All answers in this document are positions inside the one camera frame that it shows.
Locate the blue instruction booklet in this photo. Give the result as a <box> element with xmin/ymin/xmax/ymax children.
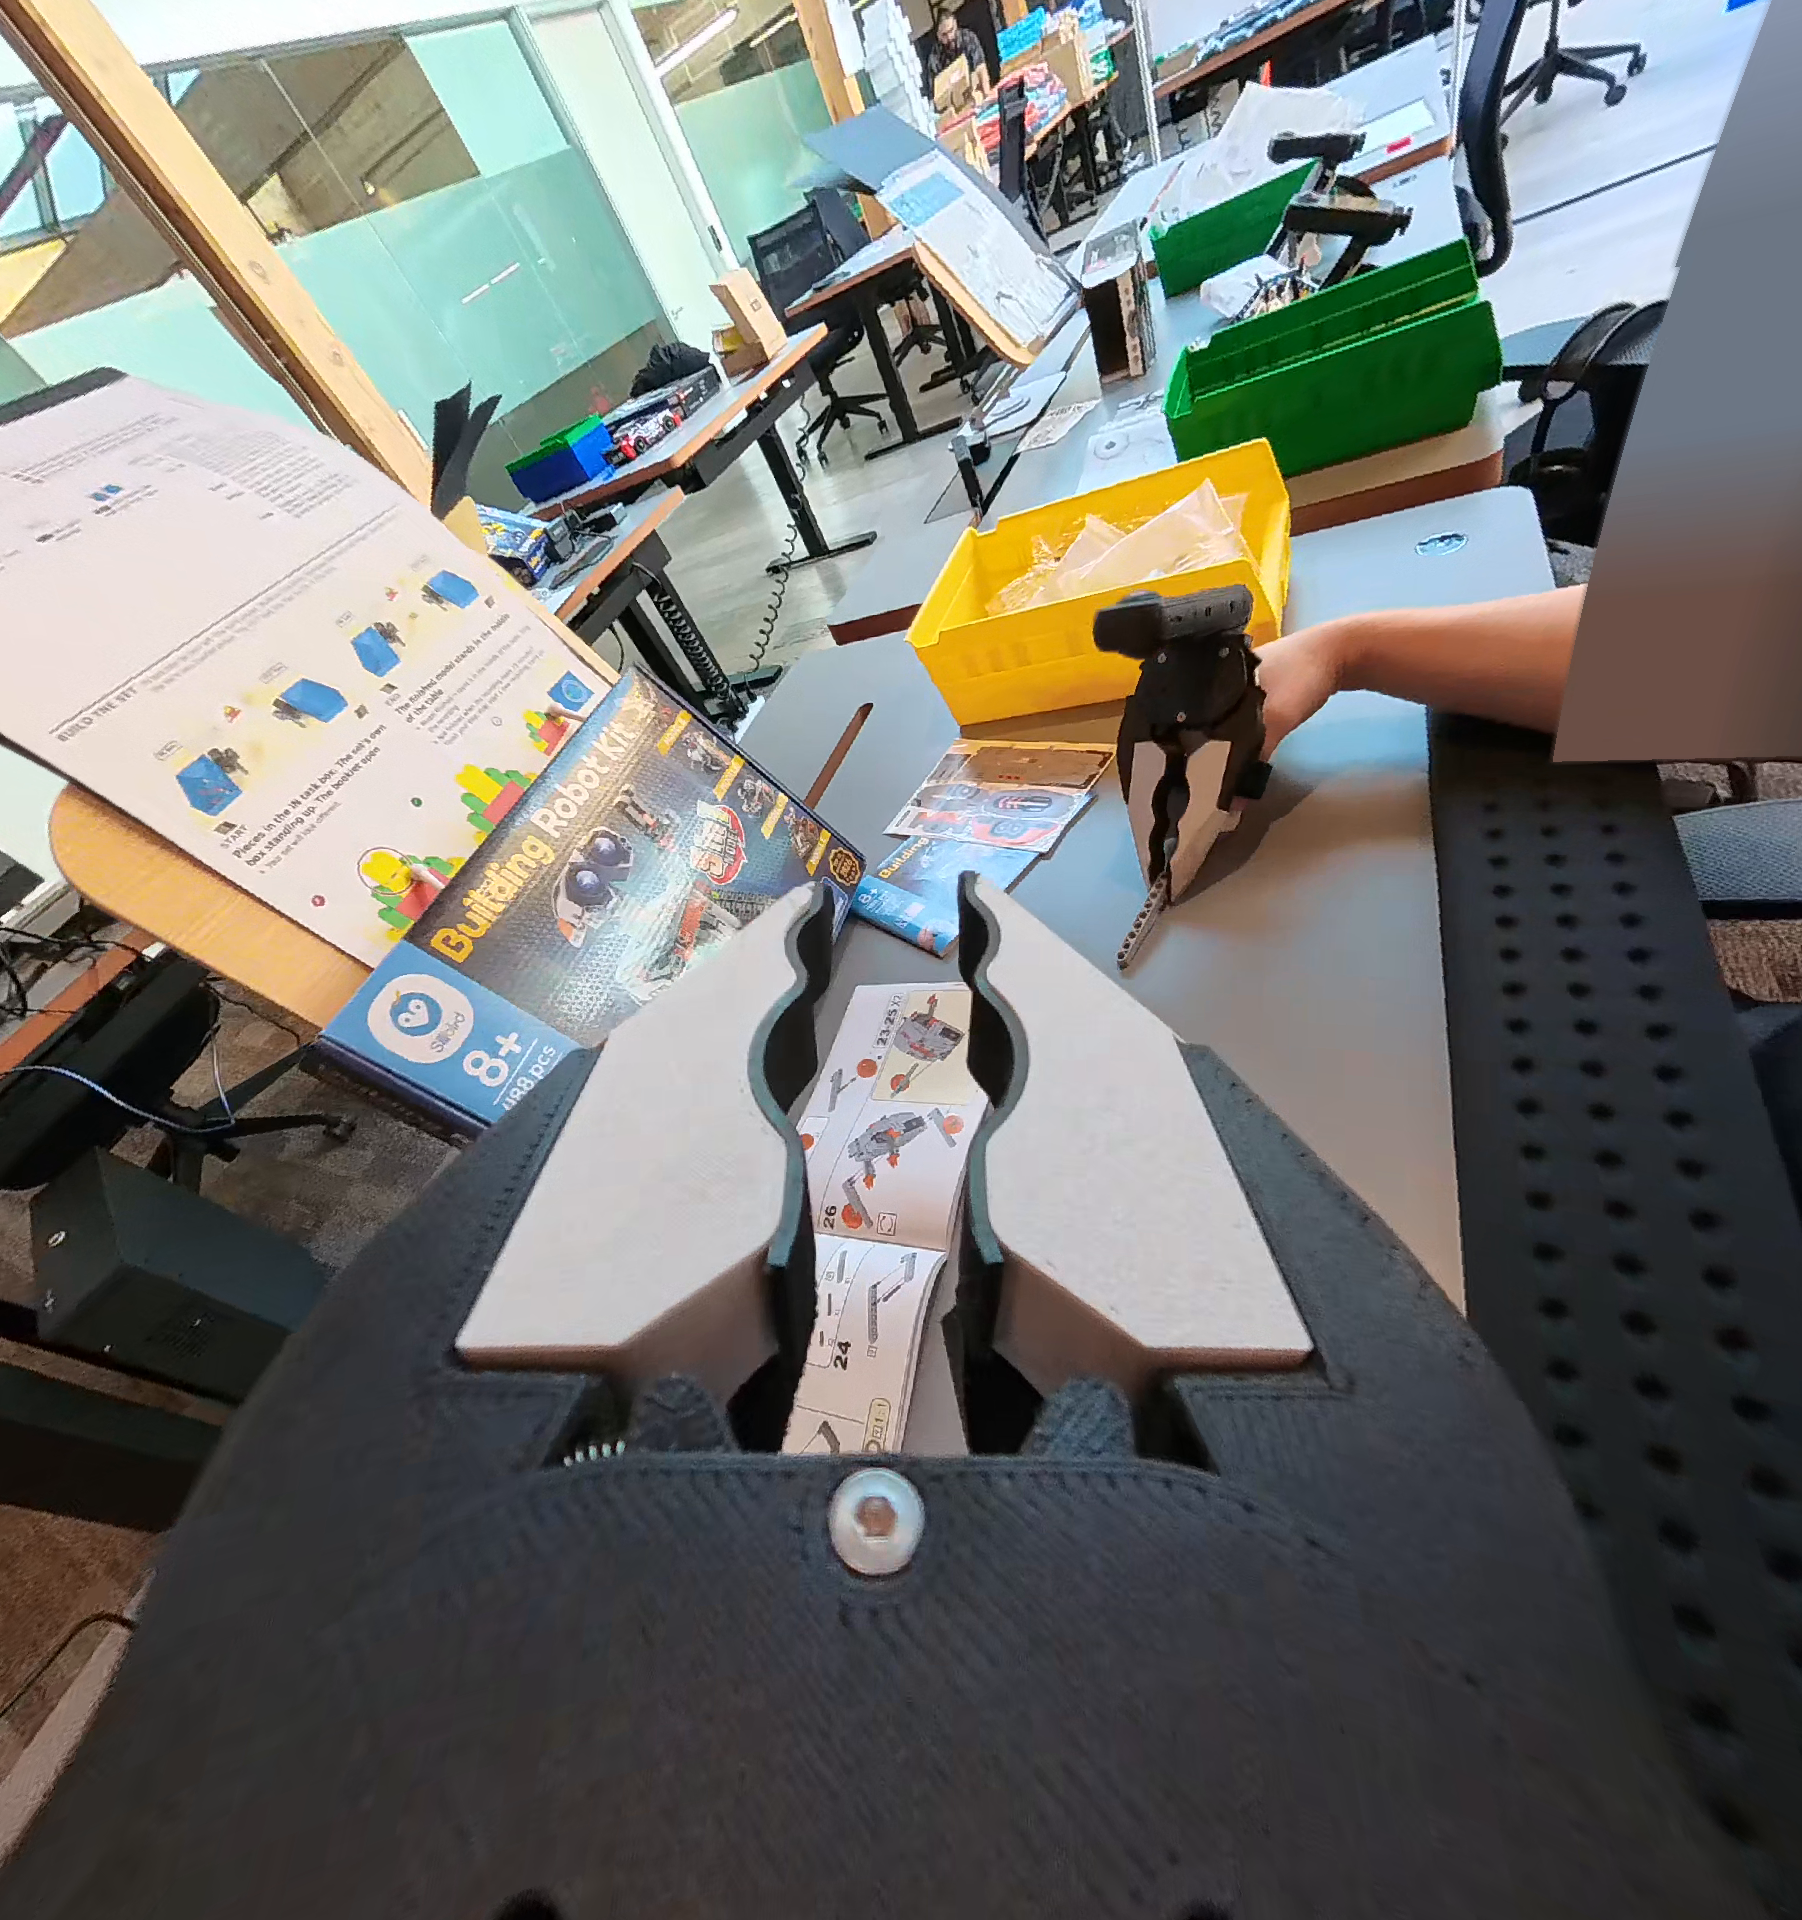
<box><xmin>848</xmin><ymin>832</ymin><xmax>1047</xmax><ymax>957</ymax></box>

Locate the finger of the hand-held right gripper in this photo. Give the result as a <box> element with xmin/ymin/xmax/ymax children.
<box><xmin>1122</xmin><ymin>746</ymin><xmax>1175</xmax><ymax>898</ymax></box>
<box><xmin>1165</xmin><ymin>736</ymin><xmax>1245</xmax><ymax>905</ymax></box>

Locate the large printed instruction board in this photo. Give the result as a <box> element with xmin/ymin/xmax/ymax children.
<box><xmin>0</xmin><ymin>371</ymin><xmax>622</xmax><ymax>1036</ymax></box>

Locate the person's right hand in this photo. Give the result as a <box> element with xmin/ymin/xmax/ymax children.
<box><xmin>1248</xmin><ymin>619</ymin><xmax>1364</xmax><ymax>767</ymax></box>

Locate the green plastic bin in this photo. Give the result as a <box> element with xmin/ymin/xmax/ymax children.
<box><xmin>1147</xmin><ymin>158</ymin><xmax>1323</xmax><ymax>296</ymax></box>
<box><xmin>1164</xmin><ymin>239</ymin><xmax>1507</xmax><ymax>479</ymax></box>

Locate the brown sticker sheet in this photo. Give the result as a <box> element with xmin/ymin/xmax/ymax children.
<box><xmin>977</xmin><ymin>740</ymin><xmax>1115</xmax><ymax>797</ymax></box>

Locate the dark grey flat device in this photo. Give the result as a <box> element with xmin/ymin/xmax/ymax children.
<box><xmin>30</xmin><ymin>1146</ymin><xmax>327</xmax><ymax>1360</ymax></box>

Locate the small cardboard box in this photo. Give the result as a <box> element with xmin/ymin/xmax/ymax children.
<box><xmin>709</xmin><ymin>269</ymin><xmax>786</xmax><ymax>365</ymax></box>

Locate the blue robot kit box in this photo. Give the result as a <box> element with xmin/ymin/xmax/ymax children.
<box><xmin>308</xmin><ymin>665</ymin><xmax>868</xmax><ymax>1137</ymax></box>

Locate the white printed board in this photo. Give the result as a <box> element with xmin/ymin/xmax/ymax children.
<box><xmin>877</xmin><ymin>147</ymin><xmax>1086</xmax><ymax>369</ymax></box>

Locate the cluttered worktable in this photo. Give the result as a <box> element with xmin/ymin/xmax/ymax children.
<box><xmin>506</xmin><ymin>322</ymin><xmax>843</xmax><ymax>721</ymax></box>

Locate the white orange sticker sheet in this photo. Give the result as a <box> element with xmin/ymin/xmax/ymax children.
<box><xmin>886</xmin><ymin>746</ymin><xmax>1098</xmax><ymax>855</ymax></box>

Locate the open instruction booklet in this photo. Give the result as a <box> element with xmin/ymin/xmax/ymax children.
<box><xmin>781</xmin><ymin>983</ymin><xmax>993</xmax><ymax>1456</ymax></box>

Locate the black coiled cable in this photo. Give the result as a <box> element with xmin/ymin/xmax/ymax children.
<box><xmin>648</xmin><ymin>582</ymin><xmax>726</xmax><ymax>707</ymax></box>

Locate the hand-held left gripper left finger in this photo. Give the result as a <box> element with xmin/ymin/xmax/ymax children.
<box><xmin>453</xmin><ymin>880</ymin><xmax>836</xmax><ymax>1455</ymax></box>

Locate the yellow plastic bin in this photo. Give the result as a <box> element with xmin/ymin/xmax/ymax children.
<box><xmin>907</xmin><ymin>438</ymin><xmax>1292</xmax><ymax>725</ymax></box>

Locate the black office chair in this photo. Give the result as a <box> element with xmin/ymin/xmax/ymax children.
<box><xmin>1500</xmin><ymin>299</ymin><xmax>1671</xmax><ymax>549</ymax></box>
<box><xmin>748</xmin><ymin>201</ymin><xmax>892</xmax><ymax>459</ymax></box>
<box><xmin>1453</xmin><ymin>0</ymin><xmax>1649</xmax><ymax>279</ymax></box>

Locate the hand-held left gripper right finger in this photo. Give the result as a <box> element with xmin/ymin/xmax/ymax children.
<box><xmin>958</xmin><ymin>874</ymin><xmax>1318</xmax><ymax>1455</ymax></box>

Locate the person's right forearm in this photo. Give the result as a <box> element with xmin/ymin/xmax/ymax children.
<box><xmin>1337</xmin><ymin>586</ymin><xmax>1588</xmax><ymax>702</ymax></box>

